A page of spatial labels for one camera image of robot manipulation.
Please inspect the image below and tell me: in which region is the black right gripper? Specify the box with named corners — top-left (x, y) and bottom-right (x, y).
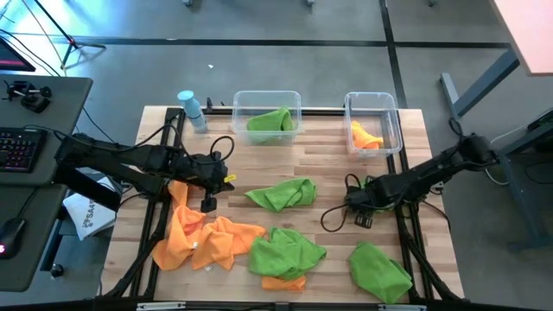
top-left (345, 176), bottom-right (392, 230)

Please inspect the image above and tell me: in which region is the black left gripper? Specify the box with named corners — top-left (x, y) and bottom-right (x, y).
top-left (172, 150), bottom-right (237, 213)

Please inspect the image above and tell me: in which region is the orange microfiber towel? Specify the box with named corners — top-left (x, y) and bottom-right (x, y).
top-left (190, 215), bottom-right (268, 272)
top-left (261, 275), bottom-right (308, 293)
top-left (150, 180), bottom-right (207, 272)
top-left (349, 120), bottom-right (385, 150)

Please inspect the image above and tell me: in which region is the light blue bottle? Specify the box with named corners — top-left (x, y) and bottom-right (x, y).
top-left (176, 89), bottom-right (209, 135)

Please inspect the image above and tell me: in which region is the clear plastic bin with label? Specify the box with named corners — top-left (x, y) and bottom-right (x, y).
top-left (343, 91), bottom-right (404, 159)

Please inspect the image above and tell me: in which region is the black diagonal bar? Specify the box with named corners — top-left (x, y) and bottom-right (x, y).
top-left (52, 160), bottom-right (123, 213)

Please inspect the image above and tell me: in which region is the white printed bag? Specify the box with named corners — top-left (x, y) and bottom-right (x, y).
top-left (62, 194), bottom-right (118, 241)

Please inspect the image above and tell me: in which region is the grey desk top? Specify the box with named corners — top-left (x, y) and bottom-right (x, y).
top-left (0, 74), bottom-right (94, 187)
top-left (0, 183), bottom-right (69, 294)

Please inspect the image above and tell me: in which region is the grey table leg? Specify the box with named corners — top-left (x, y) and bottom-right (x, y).
top-left (439, 48), bottom-right (521, 156)

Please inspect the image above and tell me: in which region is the black tripod stand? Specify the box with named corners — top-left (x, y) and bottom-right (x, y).
top-left (33, 0), bottom-right (108, 71)

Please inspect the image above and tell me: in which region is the black backlit keyboard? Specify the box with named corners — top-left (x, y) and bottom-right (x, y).
top-left (0, 126), bottom-right (49, 175)

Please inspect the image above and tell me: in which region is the black desk clamp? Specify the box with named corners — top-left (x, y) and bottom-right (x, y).
top-left (3, 79), bottom-right (54, 101)

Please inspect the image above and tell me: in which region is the black computer mouse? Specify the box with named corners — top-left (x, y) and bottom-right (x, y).
top-left (0, 217), bottom-right (28, 260)

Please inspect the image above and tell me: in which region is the dark computer monitor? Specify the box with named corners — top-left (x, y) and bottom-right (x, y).
top-left (0, 36), bottom-right (37, 73)

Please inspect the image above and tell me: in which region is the light wooden table top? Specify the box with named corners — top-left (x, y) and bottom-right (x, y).
top-left (489, 0), bottom-right (553, 78)

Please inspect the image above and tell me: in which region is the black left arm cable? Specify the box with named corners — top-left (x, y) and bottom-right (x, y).
top-left (116, 124), bottom-right (237, 168)

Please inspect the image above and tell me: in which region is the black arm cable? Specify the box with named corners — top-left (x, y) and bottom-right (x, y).
top-left (320, 173), bottom-right (364, 233)
top-left (116, 124), bottom-right (237, 168)

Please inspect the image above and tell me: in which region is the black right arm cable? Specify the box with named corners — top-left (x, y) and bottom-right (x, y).
top-left (320, 173), bottom-right (364, 233)

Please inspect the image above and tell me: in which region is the aluminium table rail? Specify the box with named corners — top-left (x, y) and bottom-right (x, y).
top-left (202, 106), bottom-right (407, 117)

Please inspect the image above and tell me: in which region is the silver rail bracket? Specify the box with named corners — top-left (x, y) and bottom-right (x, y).
top-left (378, 303), bottom-right (428, 311)
top-left (136, 301), bottom-right (187, 311)

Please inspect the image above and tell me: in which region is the black table edge rail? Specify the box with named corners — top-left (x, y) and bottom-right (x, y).
top-left (92, 296), bottom-right (470, 311)

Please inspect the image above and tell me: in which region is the dark desk frame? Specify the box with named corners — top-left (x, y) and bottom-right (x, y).
top-left (487, 107), bottom-right (553, 251)

